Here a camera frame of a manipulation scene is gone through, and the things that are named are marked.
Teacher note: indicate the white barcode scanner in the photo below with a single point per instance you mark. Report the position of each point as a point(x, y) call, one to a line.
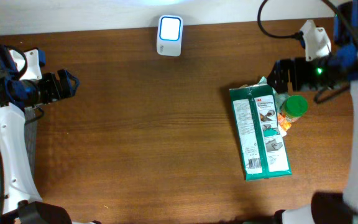
point(169, 35)

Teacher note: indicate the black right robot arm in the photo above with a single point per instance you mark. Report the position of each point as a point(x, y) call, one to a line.
point(333, 207)

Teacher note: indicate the orange tissue pack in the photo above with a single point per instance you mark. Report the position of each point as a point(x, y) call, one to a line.
point(283, 122)

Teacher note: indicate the white cream tube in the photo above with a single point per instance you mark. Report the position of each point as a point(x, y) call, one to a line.
point(283, 133)

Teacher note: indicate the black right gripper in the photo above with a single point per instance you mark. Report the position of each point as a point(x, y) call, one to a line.
point(297, 72)

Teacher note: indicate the green wipes packet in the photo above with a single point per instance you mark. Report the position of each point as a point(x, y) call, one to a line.
point(264, 154)

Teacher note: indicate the green lid seasoning jar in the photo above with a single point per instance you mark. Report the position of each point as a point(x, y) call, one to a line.
point(294, 107)

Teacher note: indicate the teal tissue pack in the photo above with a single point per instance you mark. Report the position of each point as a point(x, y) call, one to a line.
point(280, 98)

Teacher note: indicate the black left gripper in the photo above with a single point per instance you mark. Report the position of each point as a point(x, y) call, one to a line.
point(59, 91)

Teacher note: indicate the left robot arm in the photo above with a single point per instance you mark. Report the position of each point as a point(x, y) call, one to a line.
point(24, 87)

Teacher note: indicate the grey plastic mesh basket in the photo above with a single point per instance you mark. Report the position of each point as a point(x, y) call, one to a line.
point(30, 143)

